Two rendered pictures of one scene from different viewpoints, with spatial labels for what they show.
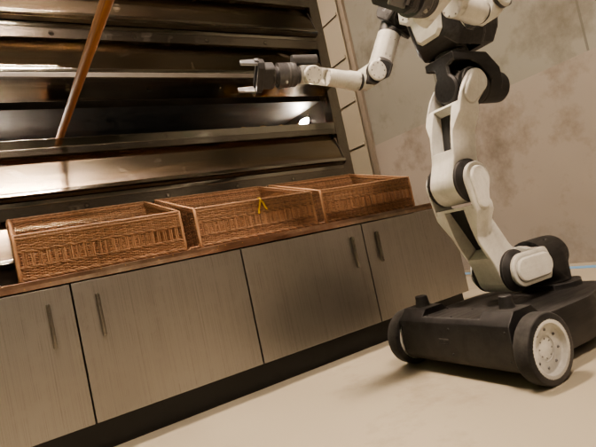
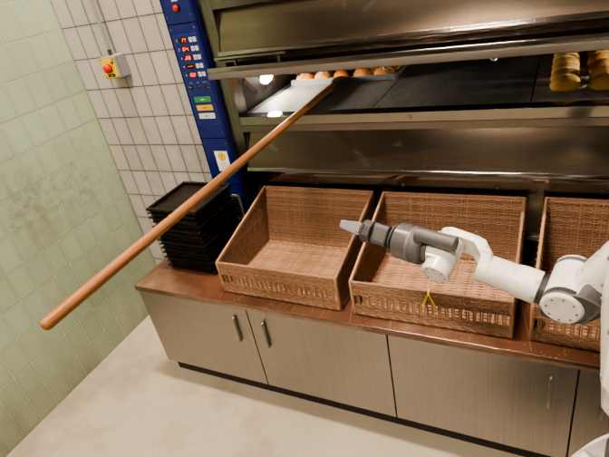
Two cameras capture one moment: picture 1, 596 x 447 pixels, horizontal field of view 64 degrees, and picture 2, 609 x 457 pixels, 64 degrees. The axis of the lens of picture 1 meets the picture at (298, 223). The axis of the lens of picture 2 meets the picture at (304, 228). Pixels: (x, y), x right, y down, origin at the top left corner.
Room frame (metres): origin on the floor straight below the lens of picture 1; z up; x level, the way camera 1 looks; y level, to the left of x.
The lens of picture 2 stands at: (1.06, -0.82, 1.78)
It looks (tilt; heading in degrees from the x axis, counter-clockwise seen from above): 29 degrees down; 63
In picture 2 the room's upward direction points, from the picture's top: 12 degrees counter-clockwise
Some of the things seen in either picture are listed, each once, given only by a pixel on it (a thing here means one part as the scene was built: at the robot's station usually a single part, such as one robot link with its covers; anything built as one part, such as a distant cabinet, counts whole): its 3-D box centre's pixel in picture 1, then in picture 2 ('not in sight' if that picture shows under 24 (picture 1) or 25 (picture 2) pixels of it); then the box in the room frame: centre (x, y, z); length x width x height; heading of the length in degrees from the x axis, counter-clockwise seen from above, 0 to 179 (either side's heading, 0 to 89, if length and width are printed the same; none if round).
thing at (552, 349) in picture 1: (544, 348); not in sight; (1.34, -0.59, 0.10); 0.20 x 0.05 x 0.20; 120
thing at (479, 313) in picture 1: (509, 294); not in sight; (1.69, -0.67, 0.19); 0.64 x 0.52 x 0.33; 120
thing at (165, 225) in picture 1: (94, 234); (298, 240); (1.84, 0.78, 0.72); 0.56 x 0.49 x 0.28; 121
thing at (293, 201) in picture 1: (233, 211); (439, 255); (2.15, 0.27, 0.72); 0.56 x 0.49 x 0.28; 122
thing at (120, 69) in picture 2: not in sight; (114, 66); (1.54, 1.68, 1.46); 0.10 x 0.07 x 0.10; 122
